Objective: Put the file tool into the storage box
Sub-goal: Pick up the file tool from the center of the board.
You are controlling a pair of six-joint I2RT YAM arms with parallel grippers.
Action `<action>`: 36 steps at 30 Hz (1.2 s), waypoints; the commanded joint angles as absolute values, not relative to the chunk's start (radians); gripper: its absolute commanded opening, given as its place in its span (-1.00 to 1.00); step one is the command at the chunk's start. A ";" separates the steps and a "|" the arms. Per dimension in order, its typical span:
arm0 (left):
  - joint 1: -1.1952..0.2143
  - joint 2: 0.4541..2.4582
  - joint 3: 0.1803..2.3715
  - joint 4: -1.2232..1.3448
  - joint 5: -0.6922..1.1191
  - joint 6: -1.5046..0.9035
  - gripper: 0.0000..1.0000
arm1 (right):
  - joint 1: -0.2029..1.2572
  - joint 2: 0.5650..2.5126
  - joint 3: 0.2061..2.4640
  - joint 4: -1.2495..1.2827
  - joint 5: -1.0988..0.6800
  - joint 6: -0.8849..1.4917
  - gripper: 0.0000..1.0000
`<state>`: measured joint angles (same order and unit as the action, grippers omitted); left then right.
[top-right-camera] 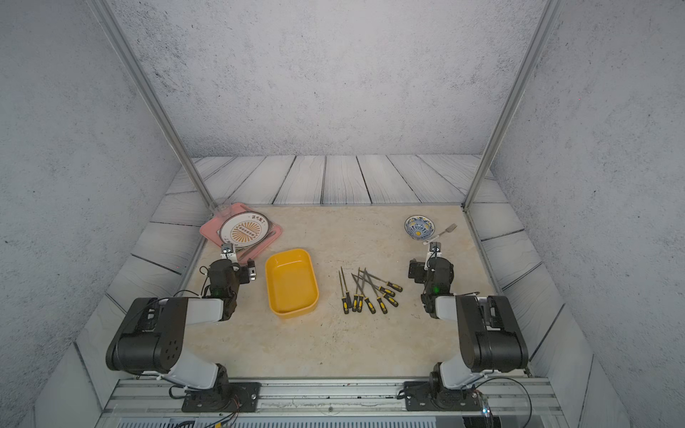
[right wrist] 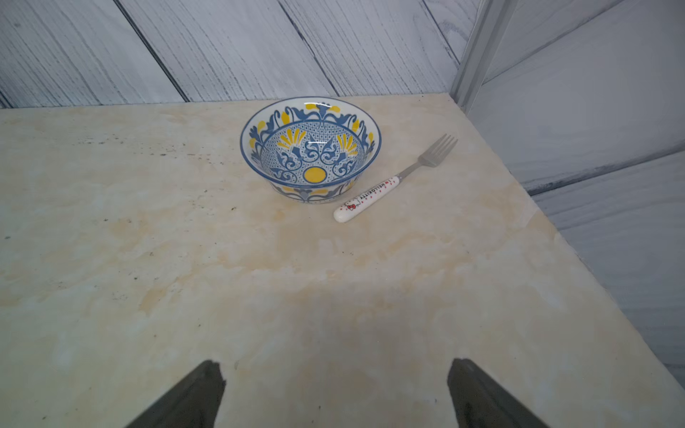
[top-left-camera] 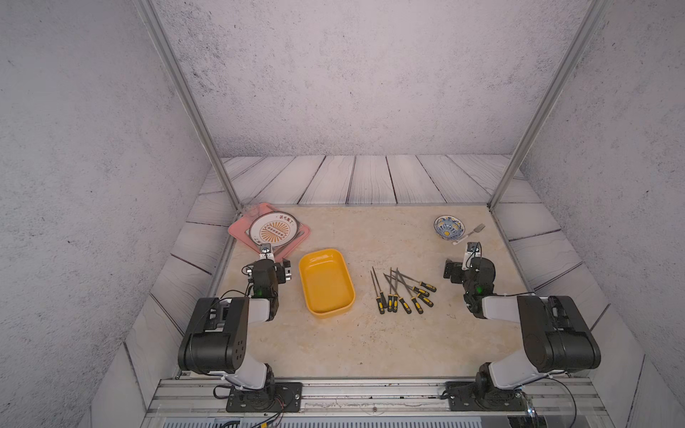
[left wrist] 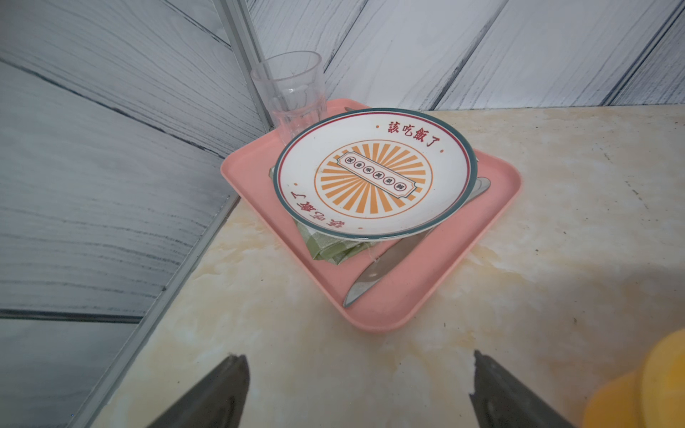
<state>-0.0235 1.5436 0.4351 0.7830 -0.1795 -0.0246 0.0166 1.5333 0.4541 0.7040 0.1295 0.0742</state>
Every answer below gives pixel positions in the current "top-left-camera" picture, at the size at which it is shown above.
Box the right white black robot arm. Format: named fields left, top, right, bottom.
left=443, top=257, right=601, bottom=393

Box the aluminium frame post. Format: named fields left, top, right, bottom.
left=487, top=0, right=612, bottom=213
left=135, top=0, right=244, bottom=212

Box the silver fork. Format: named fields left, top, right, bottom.
left=452, top=224, right=485, bottom=245

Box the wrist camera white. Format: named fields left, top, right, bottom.
left=259, top=244, right=275, bottom=261
left=465, top=242, right=483, bottom=260

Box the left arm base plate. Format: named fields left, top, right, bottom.
left=226, top=382, right=303, bottom=413

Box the left aluminium frame post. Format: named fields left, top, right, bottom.
left=135, top=0, right=244, bottom=212

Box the aluminium mounting rail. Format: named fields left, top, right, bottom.
left=146, top=378, right=613, bottom=427

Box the blue patterned small bowl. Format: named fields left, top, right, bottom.
left=433, top=215, right=466, bottom=242

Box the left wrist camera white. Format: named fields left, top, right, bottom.
left=259, top=244, right=275, bottom=261

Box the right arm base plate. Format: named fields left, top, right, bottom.
left=440, top=381, right=527, bottom=412

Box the white plate orange sunburst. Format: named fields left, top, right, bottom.
left=248, top=212, right=299, bottom=247

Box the right aluminium frame post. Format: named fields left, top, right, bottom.
left=487, top=0, right=612, bottom=213

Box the file tool yellow black handle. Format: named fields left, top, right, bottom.
left=370, top=269, right=385, bottom=315

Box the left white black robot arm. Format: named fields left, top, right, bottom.
left=178, top=259, right=292, bottom=392

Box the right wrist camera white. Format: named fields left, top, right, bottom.
left=465, top=242, right=483, bottom=260

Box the yellow plastic storage box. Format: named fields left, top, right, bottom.
left=299, top=249, right=356, bottom=319

